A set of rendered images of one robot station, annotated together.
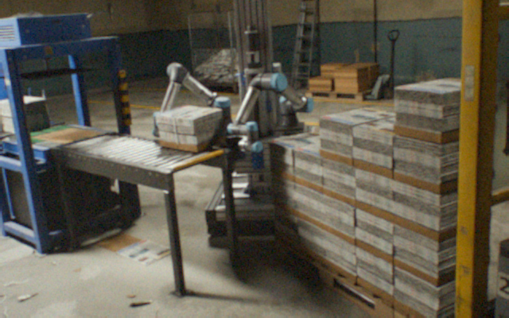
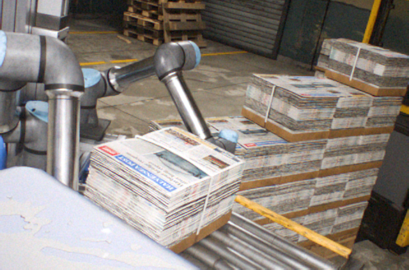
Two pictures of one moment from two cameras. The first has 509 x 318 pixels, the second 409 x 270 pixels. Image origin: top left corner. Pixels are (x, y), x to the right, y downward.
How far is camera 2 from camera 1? 417 cm
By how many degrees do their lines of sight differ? 94
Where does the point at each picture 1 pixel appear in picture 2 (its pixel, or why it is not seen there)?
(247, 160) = not seen: hidden behind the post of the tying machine
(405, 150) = (381, 107)
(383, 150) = (362, 113)
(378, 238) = (333, 192)
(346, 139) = (328, 113)
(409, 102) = (394, 67)
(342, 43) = not seen: outside the picture
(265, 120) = not seen: hidden behind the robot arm
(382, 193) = (347, 151)
